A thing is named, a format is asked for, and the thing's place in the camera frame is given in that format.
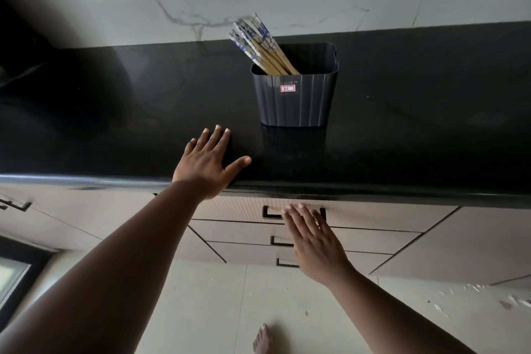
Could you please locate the person's right hand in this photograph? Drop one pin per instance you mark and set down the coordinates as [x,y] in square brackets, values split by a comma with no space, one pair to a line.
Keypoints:
[317,250]

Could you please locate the beige cabinet door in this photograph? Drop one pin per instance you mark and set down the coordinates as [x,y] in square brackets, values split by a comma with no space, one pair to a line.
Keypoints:
[456,241]
[103,208]
[41,225]

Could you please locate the person's left forearm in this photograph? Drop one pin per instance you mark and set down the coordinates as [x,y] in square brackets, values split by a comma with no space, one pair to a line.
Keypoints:
[103,283]

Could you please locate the black framed panel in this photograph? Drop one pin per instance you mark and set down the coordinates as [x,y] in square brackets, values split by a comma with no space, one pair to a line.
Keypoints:
[29,252]

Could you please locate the white floor debris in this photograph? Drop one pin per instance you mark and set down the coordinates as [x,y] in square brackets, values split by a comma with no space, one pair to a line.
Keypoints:
[514,300]

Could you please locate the dark grey plastic container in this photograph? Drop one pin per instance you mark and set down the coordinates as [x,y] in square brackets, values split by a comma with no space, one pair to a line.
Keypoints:
[294,105]

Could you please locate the person's bare foot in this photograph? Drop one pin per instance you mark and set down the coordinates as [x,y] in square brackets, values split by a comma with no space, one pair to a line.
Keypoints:
[261,341]

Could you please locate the bundle of patterned chopsticks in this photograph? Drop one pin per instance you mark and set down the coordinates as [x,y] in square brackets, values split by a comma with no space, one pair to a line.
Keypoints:
[265,49]

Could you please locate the person's left hand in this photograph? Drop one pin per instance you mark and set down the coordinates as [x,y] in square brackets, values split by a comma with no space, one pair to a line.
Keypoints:
[203,167]

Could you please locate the person's right forearm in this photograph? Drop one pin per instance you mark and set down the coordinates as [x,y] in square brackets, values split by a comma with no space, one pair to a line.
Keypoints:
[386,316]

